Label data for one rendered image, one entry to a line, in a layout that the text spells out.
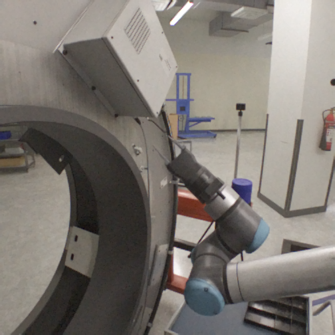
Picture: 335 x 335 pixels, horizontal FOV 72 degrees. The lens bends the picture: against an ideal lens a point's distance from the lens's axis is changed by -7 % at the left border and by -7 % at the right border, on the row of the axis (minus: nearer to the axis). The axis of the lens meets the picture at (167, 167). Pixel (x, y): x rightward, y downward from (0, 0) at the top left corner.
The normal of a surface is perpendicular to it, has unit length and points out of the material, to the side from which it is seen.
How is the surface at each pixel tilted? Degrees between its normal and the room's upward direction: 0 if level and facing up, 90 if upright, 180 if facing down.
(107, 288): 52
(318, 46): 90
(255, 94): 90
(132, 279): 61
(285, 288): 85
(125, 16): 90
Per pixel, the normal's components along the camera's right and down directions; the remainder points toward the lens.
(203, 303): -0.38, 0.30
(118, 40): 0.89, 0.14
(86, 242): -0.43, -0.20
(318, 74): 0.21, 0.29
